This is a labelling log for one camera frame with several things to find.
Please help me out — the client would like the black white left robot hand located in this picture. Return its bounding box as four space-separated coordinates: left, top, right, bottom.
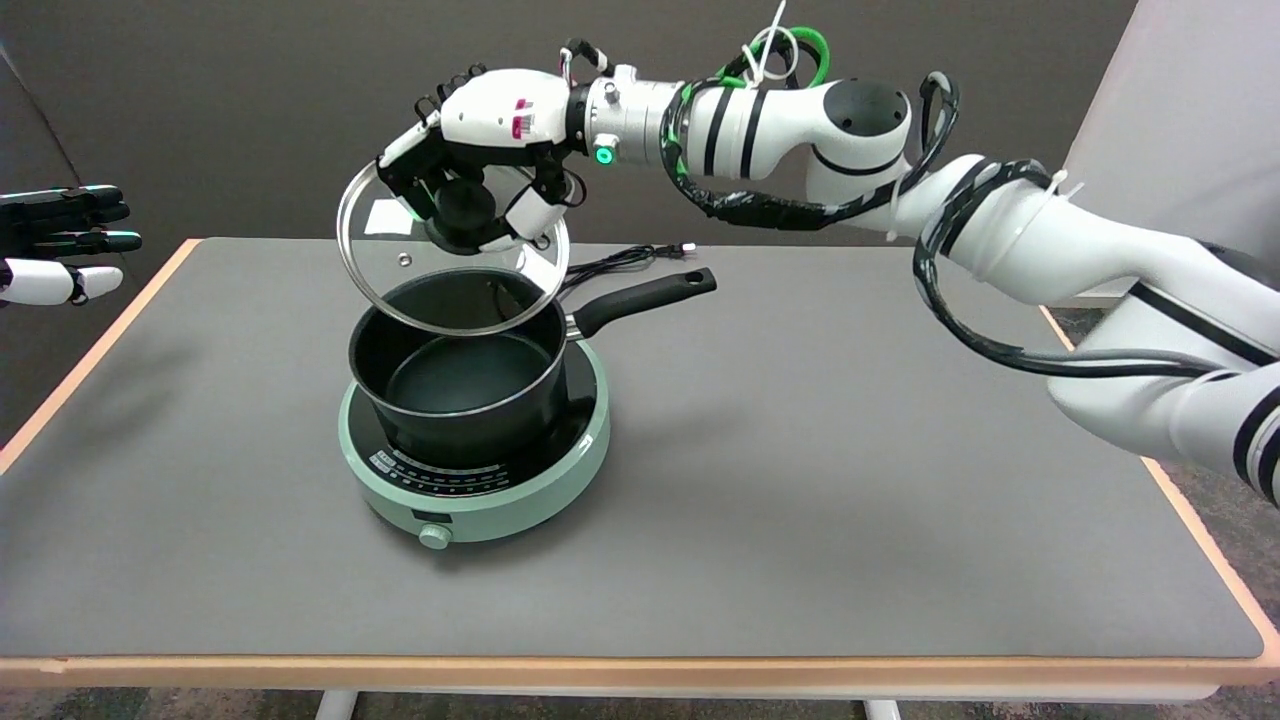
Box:
0 184 144 307

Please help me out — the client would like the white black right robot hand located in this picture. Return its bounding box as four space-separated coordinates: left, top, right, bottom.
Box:
376 63 586 256

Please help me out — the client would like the glass pot lid black knob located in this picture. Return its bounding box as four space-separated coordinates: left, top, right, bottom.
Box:
336 159 572 337

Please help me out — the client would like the green round induction cooker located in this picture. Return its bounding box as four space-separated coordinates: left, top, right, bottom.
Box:
337 338 611 551

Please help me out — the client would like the black power cord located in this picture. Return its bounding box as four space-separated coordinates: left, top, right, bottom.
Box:
555 241 698 300

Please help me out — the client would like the black saucepan with handle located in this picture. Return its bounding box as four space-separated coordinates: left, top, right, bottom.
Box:
347 266 718 469

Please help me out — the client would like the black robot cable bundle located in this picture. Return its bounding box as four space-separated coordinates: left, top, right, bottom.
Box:
660 70 1246 380

